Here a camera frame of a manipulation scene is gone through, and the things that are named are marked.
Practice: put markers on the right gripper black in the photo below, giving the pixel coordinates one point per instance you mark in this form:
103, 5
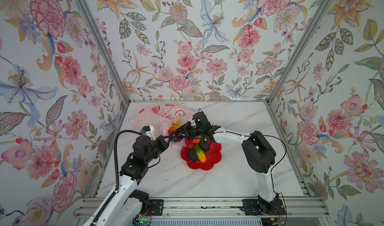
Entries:
186, 127

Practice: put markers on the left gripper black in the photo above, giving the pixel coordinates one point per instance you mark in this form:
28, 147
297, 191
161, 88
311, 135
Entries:
160, 141

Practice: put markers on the large orange red mango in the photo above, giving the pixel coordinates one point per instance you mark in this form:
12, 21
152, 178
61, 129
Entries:
174, 127

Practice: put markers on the dark avocado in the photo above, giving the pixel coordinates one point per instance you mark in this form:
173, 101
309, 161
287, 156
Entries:
192, 156
205, 146

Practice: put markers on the pink plastic bag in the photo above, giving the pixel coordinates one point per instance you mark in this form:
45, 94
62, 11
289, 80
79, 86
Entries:
161, 117

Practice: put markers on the green cucumber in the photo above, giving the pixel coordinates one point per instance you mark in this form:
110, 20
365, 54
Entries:
201, 155

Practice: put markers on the red flower-shaped plate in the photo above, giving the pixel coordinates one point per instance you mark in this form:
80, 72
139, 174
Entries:
214, 156

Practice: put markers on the dark purple grape bunch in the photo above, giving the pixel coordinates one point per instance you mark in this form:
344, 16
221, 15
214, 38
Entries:
176, 137

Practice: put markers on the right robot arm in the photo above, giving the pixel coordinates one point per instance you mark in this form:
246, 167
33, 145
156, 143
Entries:
260, 156

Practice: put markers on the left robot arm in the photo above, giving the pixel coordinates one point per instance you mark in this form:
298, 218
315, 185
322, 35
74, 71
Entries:
125, 203

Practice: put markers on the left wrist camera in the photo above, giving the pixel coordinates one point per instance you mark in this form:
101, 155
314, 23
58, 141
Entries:
148, 131

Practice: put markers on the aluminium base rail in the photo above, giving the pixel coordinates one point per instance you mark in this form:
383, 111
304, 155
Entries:
295, 207

